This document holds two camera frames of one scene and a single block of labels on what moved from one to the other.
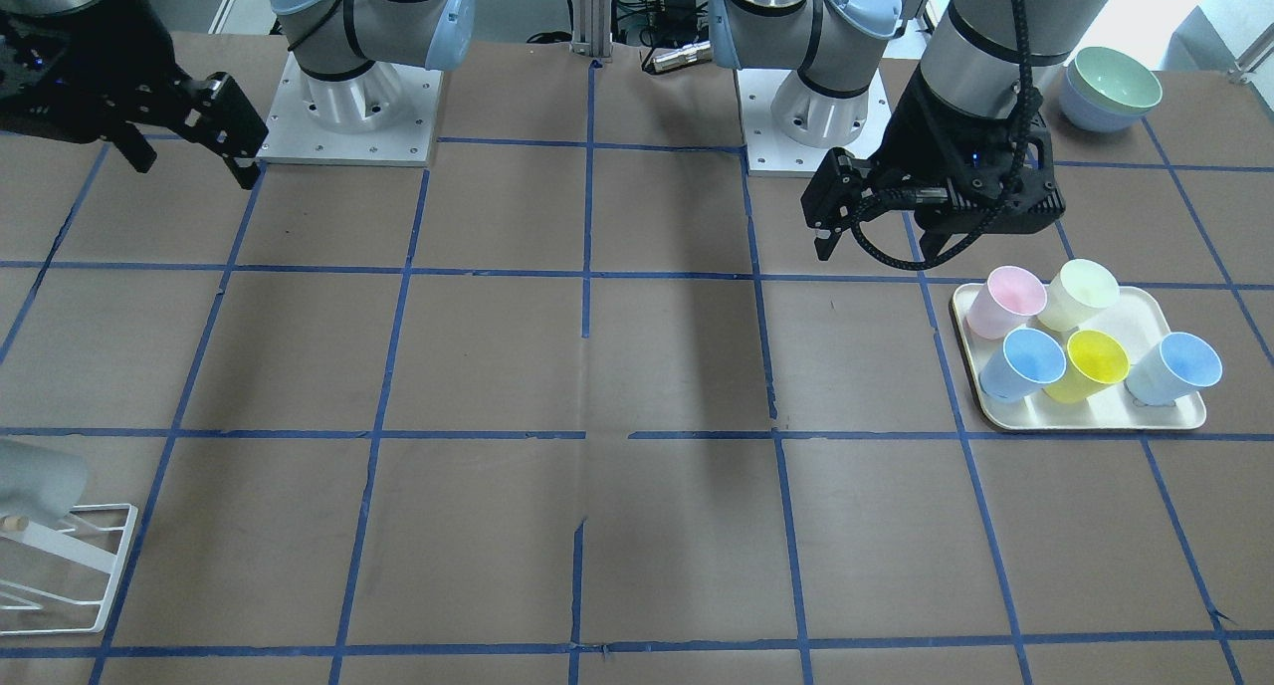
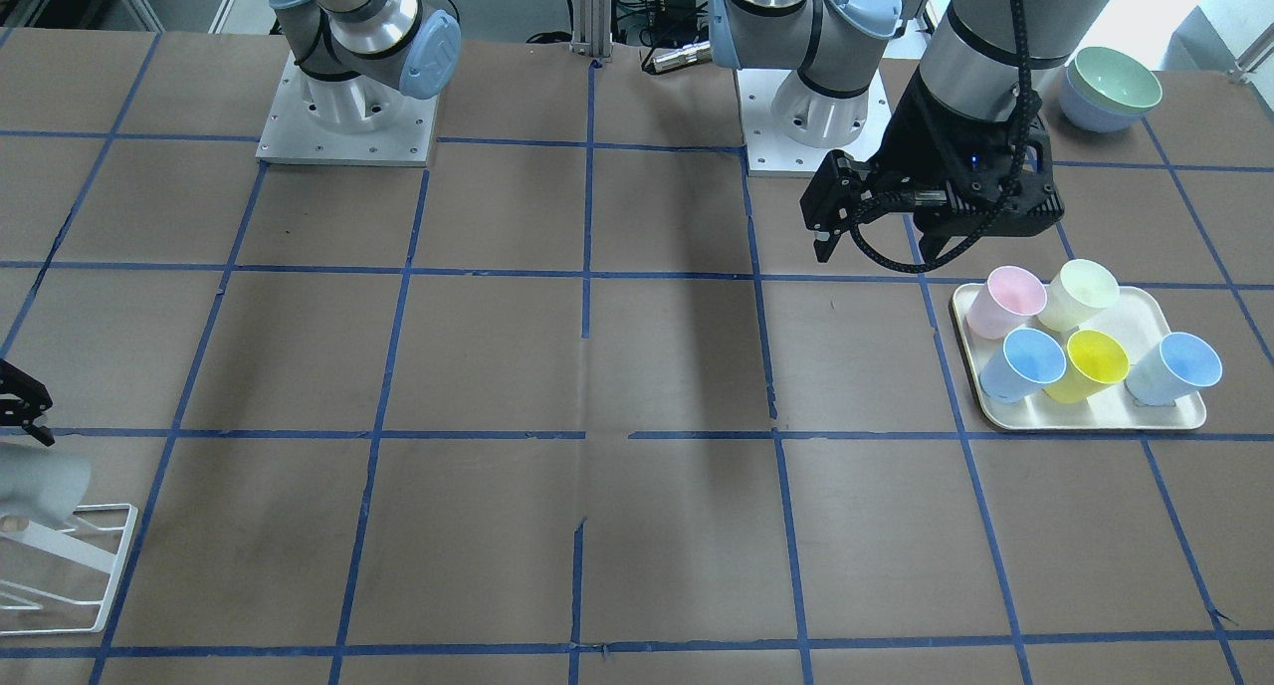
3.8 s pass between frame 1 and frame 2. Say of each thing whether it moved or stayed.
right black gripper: moved
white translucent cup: stayed
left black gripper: stayed
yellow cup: stayed
